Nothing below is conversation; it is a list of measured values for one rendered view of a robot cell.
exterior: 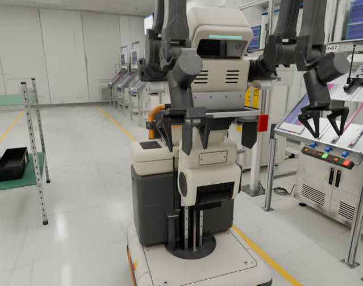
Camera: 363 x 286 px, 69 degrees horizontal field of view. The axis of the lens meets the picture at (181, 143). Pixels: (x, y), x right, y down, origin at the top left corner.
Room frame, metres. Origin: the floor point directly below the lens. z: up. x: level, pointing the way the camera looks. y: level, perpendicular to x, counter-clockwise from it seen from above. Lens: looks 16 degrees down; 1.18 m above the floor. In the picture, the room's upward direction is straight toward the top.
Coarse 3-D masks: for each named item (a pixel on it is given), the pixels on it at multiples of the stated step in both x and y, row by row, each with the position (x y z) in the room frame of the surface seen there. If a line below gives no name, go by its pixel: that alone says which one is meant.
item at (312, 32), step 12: (312, 0) 0.83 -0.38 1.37; (324, 0) 0.83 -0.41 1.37; (312, 12) 0.83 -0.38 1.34; (324, 12) 0.83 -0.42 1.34; (312, 24) 0.82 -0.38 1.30; (300, 36) 0.85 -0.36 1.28; (312, 36) 0.82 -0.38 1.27; (324, 36) 0.83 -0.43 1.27; (300, 48) 0.85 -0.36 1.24; (312, 48) 0.84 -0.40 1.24; (324, 48) 0.84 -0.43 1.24; (312, 60) 0.83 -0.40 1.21
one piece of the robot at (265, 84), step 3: (252, 57) 1.12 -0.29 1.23; (255, 57) 1.13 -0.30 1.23; (261, 81) 1.06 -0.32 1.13; (264, 81) 1.06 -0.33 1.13; (267, 81) 1.07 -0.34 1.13; (249, 84) 1.12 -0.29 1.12; (261, 84) 1.05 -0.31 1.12; (264, 84) 1.05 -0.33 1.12; (267, 84) 1.06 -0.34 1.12; (270, 84) 1.06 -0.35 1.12; (255, 87) 1.08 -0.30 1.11; (258, 87) 1.06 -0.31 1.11; (261, 87) 1.04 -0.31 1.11; (264, 87) 1.05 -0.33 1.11; (267, 87) 1.05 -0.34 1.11; (270, 87) 1.06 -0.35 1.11
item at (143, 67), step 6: (138, 60) 0.95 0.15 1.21; (144, 60) 0.95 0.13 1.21; (138, 66) 0.94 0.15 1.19; (144, 66) 0.93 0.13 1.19; (150, 66) 0.90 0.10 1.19; (156, 66) 0.89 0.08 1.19; (144, 72) 0.92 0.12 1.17; (150, 72) 0.91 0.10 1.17; (156, 72) 0.89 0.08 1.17; (162, 72) 0.90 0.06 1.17; (144, 78) 0.91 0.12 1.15; (150, 78) 0.91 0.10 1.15; (156, 78) 0.92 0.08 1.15; (162, 78) 0.93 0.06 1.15
